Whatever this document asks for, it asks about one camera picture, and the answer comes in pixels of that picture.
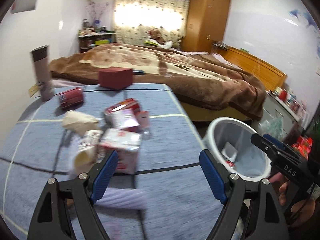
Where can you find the white paper tissue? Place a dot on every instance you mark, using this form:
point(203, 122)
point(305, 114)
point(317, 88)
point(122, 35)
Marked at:
point(79, 122)

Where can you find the right hand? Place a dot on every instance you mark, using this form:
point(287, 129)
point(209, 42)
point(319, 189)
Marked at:
point(304, 209)

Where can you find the dark red gift box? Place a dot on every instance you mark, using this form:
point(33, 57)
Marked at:
point(115, 78)

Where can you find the brown patterned blanket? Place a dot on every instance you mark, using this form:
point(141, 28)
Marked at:
point(198, 80)

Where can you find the red soda can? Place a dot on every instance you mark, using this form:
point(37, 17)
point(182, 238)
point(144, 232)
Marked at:
point(71, 97)
point(129, 103)

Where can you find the purple milk carton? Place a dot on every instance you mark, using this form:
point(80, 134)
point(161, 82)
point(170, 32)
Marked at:
point(123, 120)

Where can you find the heart patterned curtain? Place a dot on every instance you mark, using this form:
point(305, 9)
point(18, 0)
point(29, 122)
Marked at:
point(133, 19)

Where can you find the clear jelly cup red lid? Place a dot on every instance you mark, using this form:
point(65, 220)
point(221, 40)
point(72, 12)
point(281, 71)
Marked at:
point(144, 122)

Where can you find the wooden headboard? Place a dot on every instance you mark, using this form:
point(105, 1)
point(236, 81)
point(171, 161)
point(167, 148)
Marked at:
point(269, 75)

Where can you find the lavender foam net sleeve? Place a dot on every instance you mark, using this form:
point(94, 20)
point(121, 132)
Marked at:
point(129, 199)

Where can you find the wall power socket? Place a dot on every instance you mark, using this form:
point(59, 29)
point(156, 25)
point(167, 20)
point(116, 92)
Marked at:
point(33, 90)

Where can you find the hanging plastic bag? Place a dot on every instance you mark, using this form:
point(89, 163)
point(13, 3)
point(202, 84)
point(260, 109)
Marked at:
point(273, 128)

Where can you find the blue checked table cloth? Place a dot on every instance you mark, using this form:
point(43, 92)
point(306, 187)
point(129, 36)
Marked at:
point(145, 180)

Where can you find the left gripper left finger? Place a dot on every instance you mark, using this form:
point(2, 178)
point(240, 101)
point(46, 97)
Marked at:
point(51, 218)

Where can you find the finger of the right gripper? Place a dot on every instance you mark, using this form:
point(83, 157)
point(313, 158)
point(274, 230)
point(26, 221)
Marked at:
point(258, 141)
point(275, 146)

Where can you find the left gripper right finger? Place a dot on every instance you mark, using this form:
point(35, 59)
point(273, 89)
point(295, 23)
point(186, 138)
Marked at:
point(255, 203)

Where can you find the cluttered white shelf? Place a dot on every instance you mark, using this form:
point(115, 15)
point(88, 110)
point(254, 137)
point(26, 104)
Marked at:
point(92, 37)

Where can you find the purple flower branches vase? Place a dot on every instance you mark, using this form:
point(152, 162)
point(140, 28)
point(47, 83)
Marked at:
point(95, 12)

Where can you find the grey thermos flask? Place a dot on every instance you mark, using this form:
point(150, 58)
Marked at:
point(42, 72)

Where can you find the wooden wardrobe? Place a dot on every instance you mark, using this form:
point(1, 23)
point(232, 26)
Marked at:
point(206, 24)

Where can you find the white trash bin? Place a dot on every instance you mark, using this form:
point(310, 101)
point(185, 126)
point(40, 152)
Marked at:
point(229, 142)

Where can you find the brown teddy bear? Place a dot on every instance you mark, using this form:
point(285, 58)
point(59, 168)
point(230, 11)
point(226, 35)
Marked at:
point(156, 35)

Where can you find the grey bedside cabinet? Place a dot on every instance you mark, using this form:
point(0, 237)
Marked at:
point(274, 109)

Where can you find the red strawberry milk carton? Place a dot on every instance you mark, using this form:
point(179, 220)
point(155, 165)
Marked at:
point(126, 144)

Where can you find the red cup on cabinet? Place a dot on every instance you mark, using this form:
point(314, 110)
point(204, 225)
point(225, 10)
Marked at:
point(283, 95)

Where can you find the dark phone on bed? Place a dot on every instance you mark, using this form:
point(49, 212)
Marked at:
point(138, 72)

